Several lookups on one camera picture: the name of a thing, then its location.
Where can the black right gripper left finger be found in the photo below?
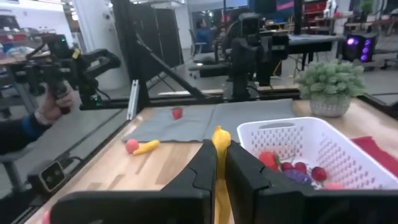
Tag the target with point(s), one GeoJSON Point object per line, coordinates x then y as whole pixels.
{"type": "Point", "coordinates": [140, 208]}

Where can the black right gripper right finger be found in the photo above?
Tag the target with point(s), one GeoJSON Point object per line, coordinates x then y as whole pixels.
{"type": "Point", "coordinates": [295, 208]}

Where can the purple toy grapes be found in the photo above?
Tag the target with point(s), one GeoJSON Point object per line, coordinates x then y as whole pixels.
{"type": "Point", "coordinates": [297, 176]}

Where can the red toy cherry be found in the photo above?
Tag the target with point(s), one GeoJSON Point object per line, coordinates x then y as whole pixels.
{"type": "Point", "coordinates": [319, 173]}
{"type": "Point", "coordinates": [300, 167]}
{"type": "Point", "coordinates": [287, 166]}

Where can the pink toy peach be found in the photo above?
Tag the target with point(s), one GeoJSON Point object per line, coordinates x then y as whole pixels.
{"type": "Point", "coordinates": [334, 186]}
{"type": "Point", "coordinates": [132, 145]}
{"type": "Point", "coordinates": [46, 217]}

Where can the yellow toy banana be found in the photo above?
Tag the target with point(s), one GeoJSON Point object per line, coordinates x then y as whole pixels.
{"type": "Point", "coordinates": [146, 147]}
{"type": "Point", "coordinates": [221, 140]}

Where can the red toy strawberry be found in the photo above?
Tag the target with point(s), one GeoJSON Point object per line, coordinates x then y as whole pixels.
{"type": "Point", "coordinates": [269, 160]}
{"type": "Point", "coordinates": [177, 113]}

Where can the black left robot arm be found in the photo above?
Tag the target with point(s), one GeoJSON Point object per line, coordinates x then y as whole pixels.
{"type": "Point", "coordinates": [241, 62]}

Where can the person's forearm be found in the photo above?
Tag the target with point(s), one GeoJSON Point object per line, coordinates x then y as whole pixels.
{"type": "Point", "coordinates": [18, 133]}

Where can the white perforated plastic basket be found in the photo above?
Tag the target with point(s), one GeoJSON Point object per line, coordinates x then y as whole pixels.
{"type": "Point", "coordinates": [311, 137]}

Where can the red cloth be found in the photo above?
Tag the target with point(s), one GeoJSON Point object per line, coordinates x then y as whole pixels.
{"type": "Point", "coordinates": [376, 152]}

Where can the grey cloth mat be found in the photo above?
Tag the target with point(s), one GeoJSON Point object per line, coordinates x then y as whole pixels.
{"type": "Point", "coordinates": [192, 124]}

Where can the person's hand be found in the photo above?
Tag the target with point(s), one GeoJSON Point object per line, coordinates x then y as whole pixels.
{"type": "Point", "coordinates": [54, 105]}

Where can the green potted plant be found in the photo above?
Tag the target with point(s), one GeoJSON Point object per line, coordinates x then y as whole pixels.
{"type": "Point", "coordinates": [329, 77]}

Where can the grey office chair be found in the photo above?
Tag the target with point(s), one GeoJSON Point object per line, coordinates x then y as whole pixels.
{"type": "Point", "coordinates": [12, 161]}

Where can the grey operator desk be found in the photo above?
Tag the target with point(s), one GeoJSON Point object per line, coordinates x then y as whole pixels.
{"type": "Point", "coordinates": [314, 39]}

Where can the black PC purple lights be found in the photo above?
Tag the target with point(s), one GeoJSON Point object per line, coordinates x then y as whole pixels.
{"type": "Point", "coordinates": [359, 46]}

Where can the person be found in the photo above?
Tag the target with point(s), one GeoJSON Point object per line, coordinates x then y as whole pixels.
{"type": "Point", "coordinates": [205, 34]}

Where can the wooden desk on casters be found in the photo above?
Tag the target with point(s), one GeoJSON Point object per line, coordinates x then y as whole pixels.
{"type": "Point", "coordinates": [18, 60]}

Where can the computer monitor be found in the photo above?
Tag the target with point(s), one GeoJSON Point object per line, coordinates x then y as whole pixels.
{"type": "Point", "coordinates": [273, 4]}

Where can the black table-level camera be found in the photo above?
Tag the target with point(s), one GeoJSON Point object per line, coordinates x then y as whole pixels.
{"type": "Point", "coordinates": [49, 175]}

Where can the silver aluminium bracket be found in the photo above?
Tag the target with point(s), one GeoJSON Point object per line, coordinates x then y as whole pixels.
{"type": "Point", "coordinates": [133, 99]}

